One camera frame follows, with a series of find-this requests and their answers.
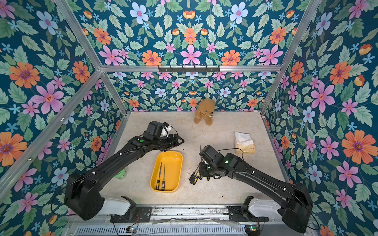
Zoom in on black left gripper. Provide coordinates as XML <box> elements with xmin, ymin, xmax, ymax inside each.
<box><xmin>151</xmin><ymin>133</ymin><xmax>185</xmax><ymax>151</ymax></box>

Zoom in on yellow plastic storage tray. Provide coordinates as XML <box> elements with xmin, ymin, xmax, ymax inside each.
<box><xmin>150</xmin><ymin>151</ymin><xmax>183</xmax><ymax>193</ymax></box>

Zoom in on file tool yellow black handle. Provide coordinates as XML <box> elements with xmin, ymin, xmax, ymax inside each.
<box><xmin>156</xmin><ymin>163</ymin><xmax>162</xmax><ymax>190</ymax></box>

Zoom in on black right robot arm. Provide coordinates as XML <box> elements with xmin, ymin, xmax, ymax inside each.
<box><xmin>199</xmin><ymin>145</ymin><xmax>314</xmax><ymax>233</ymax></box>

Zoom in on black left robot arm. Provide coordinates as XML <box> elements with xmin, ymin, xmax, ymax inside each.
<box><xmin>64</xmin><ymin>121</ymin><xmax>185</xmax><ymax>220</ymax></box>

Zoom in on yellow tissue pack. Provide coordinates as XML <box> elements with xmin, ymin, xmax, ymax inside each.
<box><xmin>234</xmin><ymin>132</ymin><xmax>256</xmax><ymax>154</ymax></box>

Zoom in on green lid container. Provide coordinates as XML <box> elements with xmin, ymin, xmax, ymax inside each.
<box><xmin>115</xmin><ymin>169</ymin><xmax>127</xmax><ymax>180</ymax></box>

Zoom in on brown teddy bear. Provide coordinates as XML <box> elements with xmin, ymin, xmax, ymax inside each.
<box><xmin>194</xmin><ymin>98</ymin><xmax>216</xmax><ymax>126</ymax></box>

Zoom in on white ventilation grille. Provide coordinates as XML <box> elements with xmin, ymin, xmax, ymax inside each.
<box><xmin>74</xmin><ymin>225</ymin><xmax>247</xmax><ymax>236</ymax></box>

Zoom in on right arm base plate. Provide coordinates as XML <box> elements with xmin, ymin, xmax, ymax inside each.
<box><xmin>226</xmin><ymin>206</ymin><xmax>269</xmax><ymax>222</ymax></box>

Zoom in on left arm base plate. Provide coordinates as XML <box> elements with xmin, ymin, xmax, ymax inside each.
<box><xmin>110</xmin><ymin>206</ymin><xmax>152</xmax><ymax>223</ymax></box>

